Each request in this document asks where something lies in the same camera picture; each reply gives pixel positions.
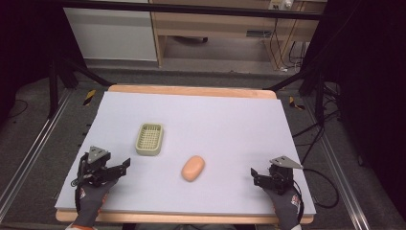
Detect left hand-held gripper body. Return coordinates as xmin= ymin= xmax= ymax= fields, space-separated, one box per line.
xmin=78 ymin=146 xmax=118 ymax=188

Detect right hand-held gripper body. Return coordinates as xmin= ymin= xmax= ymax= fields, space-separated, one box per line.
xmin=264 ymin=155 xmax=305 ymax=196

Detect pale green soap dish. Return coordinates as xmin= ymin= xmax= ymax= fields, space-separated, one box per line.
xmin=135 ymin=123 xmax=165 ymax=157

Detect orange soap bar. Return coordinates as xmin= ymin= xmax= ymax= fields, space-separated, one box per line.
xmin=180 ymin=154 xmax=206 ymax=183

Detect white table mat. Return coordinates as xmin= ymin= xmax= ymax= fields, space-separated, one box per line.
xmin=55 ymin=91 xmax=317 ymax=217

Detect yellow black floor tape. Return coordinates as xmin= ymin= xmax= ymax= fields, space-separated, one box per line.
xmin=288 ymin=96 xmax=306 ymax=111
xmin=82 ymin=89 xmax=97 ymax=106

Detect black stand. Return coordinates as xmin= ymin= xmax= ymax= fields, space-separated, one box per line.
xmin=47 ymin=56 xmax=113 ymax=120
xmin=262 ymin=62 xmax=327 ymax=123

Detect white cabinet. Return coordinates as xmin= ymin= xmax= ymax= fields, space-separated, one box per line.
xmin=62 ymin=7 xmax=158 ymax=62

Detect wooden desk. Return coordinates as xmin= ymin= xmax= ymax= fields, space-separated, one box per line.
xmin=148 ymin=0 xmax=327 ymax=70

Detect black crossbar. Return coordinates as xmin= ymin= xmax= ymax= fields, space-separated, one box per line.
xmin=59 ymin=0 xmax=324 ymax=21

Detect white power strip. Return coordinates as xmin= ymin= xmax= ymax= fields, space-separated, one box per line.
xmin=269 ymin=0 xmax=293 ymax=11

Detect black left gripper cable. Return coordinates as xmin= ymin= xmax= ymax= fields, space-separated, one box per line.
xmin=71 ymin=156 xmax=89 ymax=213

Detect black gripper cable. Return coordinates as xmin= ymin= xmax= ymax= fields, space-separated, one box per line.
xmin=292 ymin=168 xmax=340 ymax=223
xmin=71 ymin=156 xmax=89 ymax=213

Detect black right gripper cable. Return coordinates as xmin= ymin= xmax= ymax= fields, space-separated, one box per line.
xmin=292 ymin=168 xmax=340 ymax=223

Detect metal floor rail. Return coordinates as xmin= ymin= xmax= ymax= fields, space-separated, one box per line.
xmin=302 ymin=95 xmax=372 ymax=230
xmin=0 ymin=90 xmax=74 ymax=222

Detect thin black floor cable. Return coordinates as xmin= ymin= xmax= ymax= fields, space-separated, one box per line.
xmin=7 ymin=99 xmax=30 ymax=120

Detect cables under desk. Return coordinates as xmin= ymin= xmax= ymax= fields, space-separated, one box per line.
xmin=268 ymin=18 xmax=308 ymax=73

